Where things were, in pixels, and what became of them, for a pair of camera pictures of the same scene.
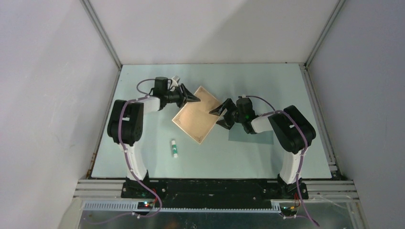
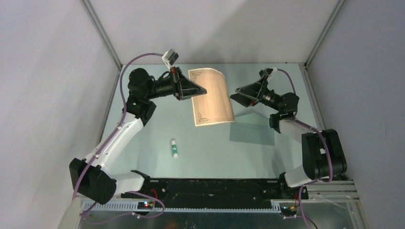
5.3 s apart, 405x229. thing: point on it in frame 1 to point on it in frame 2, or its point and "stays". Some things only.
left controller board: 147,205 stays
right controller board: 289,210 stays
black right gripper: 229,103 to 256,90
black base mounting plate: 213,193 stays
